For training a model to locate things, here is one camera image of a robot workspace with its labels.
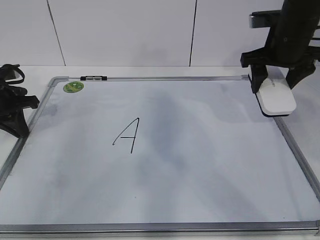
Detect black hanging clip on frame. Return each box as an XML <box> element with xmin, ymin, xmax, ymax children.
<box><xmin>80</xmin><ymin>75</ymin><xmax>108</xmax><ymax>81</ymax></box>

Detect white board with grey frame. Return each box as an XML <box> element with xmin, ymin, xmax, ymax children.
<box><xmin>0</xmin><ymin>75</ymin><xmax>320</xmax><ymax>237</ymax></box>

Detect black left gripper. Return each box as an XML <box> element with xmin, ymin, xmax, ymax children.
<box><xmin>0</xmin><ymin>64</ymin><xmax>41</xmax><ymax>138</ymax></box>

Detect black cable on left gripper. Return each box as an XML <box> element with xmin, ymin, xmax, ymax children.
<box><xmin>0</xmin><ymin>63</ymin><xmax>26</xmax><ymax>87</ymax></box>

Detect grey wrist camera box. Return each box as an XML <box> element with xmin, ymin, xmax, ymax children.
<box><xmin>249</xmin><ymin>10</ymin><xmax>281</xmax><ymax>29</ymax></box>

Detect white board eraser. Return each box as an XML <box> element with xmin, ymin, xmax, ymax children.
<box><xmin>254</xmin><ymin>71</ymin><xmax>297</xmax><ymax>118</ymax></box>

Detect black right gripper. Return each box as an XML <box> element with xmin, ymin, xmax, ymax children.
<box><xmin>240</xmin><ymin>0</ymin><xmax>320</xmax><ymax>94</ymax></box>

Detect round green magnet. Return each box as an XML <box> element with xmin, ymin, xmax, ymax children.
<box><xmin>63</xmin><ymin>81</ymin><xmax>85</xmax><ymax>93</ymax></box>

